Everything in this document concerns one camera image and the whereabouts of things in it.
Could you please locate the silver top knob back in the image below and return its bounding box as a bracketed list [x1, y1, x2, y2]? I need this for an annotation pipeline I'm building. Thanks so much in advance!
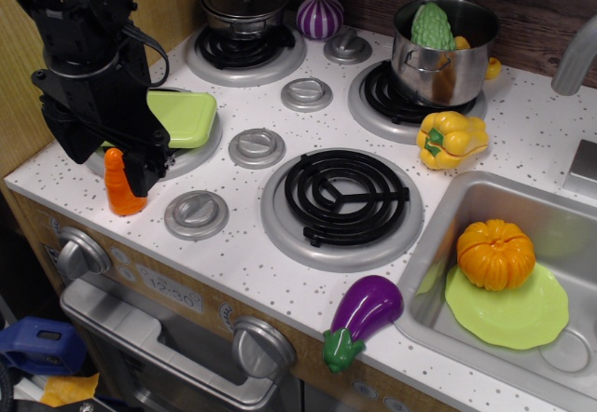
[324, 28, 372, 65]

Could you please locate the silver faucet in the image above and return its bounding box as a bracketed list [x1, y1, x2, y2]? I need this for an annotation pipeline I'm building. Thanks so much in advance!
[551, 16, 596, 96]

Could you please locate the silver oven knob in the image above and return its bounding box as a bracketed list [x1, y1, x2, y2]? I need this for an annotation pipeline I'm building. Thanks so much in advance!
[232, 315, 297, 380]
[56, 227, 112, 281]

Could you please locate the yellow toy bell pepper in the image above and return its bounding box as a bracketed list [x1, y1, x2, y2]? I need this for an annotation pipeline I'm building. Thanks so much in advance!
[416, 111, 489, 170]

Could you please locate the orange toy pumpkin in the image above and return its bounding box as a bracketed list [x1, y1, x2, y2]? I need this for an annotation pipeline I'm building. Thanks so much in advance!
[456, 219, 536, 292]

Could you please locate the front right stove burner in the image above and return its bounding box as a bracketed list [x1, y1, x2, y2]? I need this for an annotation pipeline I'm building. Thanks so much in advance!
[260, 148, 423, 273]

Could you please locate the silver top knob upper middle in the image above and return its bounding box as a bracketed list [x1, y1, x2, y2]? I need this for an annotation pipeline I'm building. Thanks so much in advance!
[281, 77, 333, 113]

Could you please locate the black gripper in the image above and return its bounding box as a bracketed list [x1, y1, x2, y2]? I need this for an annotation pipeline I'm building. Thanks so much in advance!
[32, 21, 172, 198]

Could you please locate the light green plate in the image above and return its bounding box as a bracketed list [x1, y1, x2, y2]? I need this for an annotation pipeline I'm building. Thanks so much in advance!
[445, 264, 569, 350]

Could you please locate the orange toy carrot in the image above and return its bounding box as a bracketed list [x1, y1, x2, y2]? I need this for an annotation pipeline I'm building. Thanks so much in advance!
[104, 147, 147, 216]

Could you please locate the silver top knob lower middle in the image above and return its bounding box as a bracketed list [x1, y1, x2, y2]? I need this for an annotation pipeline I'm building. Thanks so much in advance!
[229, 129, 285, 170]

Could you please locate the back left stove burner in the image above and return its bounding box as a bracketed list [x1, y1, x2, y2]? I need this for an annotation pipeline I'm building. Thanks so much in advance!
[186, 25, 306, 88]

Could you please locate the silver oven door handle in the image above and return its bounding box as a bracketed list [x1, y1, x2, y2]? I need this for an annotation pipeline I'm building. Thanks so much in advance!
[61, 280, 285, 411]

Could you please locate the tall steel pot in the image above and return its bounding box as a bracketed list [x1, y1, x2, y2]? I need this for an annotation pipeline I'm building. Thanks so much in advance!
[391, 0, 500, 107]

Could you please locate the steel sink basin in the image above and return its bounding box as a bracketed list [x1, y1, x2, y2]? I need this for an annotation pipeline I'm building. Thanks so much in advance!
[397, 172, 596, 411]

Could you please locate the silver oven knob left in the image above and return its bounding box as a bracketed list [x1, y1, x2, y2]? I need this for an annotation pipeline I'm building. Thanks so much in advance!
[56, 227, 112, 281]

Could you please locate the silver oven knob right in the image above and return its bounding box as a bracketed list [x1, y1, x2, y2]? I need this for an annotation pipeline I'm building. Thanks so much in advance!
[232, 315, 297, 380]

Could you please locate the purple toy eggplant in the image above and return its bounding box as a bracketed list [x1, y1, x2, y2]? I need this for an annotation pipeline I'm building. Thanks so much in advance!
[322, 275, 404, 374]

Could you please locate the purple striped toy onion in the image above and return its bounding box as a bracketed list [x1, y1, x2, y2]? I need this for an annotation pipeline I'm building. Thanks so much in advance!
[296, 0, 344, 40]

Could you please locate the back right stove burner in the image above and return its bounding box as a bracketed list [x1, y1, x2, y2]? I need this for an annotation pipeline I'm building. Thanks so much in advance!
[347, 60, 488, 145]

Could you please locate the green plastic cutting board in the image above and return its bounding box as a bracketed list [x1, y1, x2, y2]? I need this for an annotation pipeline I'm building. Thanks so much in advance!
[115, 89, 217, 150]

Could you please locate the small yellow toy behind pot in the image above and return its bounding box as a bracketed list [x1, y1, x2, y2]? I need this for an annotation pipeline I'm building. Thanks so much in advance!
[485, 57, 502, 80]

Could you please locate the green toy bitter gourd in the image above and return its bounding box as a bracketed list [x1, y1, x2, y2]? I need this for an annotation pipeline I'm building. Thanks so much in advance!
[410, 2, 456, 51]

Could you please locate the yellow cloth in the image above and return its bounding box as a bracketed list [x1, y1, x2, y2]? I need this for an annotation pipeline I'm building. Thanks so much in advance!
[40, 373, 100, 407]

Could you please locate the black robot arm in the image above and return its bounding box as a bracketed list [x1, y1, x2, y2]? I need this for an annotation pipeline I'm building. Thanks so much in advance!
[17, 0, 172, 197]

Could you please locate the blue plastic object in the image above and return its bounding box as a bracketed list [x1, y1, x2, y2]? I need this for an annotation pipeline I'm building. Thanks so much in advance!
[1, 316, 87, 376]

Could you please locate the small pot with glass lid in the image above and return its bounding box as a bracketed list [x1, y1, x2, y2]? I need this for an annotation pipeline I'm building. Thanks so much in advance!
[201, 0, 290, 40]

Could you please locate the silver top knob front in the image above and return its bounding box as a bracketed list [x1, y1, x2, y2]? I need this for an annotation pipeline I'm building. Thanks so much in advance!
[164, 190, 229, 241]

